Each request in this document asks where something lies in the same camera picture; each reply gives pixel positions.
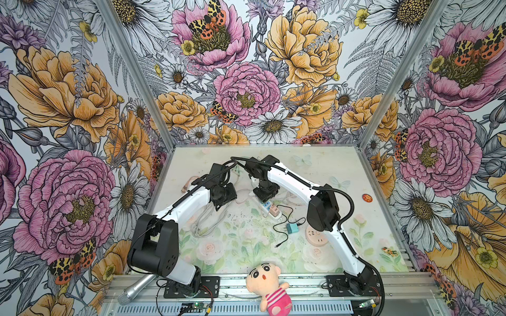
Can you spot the red round sticker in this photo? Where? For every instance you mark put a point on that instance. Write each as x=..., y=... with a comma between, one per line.
x=367, y=198

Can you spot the plush doll pink dress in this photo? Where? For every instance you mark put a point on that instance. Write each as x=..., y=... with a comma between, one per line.
x=263, y=281

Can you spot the pink plug adapter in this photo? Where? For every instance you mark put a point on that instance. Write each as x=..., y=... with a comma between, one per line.
x=274, y=211

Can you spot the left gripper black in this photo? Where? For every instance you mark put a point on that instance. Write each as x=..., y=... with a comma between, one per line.
x=232, y=195

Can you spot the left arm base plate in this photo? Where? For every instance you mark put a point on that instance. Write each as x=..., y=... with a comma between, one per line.
x=208, y=288

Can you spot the white blue power strip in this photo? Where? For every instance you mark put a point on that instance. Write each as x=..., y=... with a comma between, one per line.
x=265, y=212

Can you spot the teal adapter with black cable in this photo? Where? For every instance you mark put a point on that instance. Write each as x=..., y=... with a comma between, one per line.
x=292, y=228

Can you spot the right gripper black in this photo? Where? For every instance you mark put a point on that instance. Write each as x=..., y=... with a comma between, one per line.
x=265, y=197

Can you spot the silver microphone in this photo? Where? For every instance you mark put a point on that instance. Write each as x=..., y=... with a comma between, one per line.
x=131, y=292

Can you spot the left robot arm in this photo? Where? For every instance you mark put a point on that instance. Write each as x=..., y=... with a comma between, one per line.
x=155, y=244

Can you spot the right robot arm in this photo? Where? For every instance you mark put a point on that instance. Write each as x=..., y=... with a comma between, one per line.
x=327, y=209

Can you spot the round pink socket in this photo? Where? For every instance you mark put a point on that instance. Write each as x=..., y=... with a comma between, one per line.
x=315, y=238

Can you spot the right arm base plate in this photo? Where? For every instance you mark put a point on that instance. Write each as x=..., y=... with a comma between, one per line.
x=336, y=286

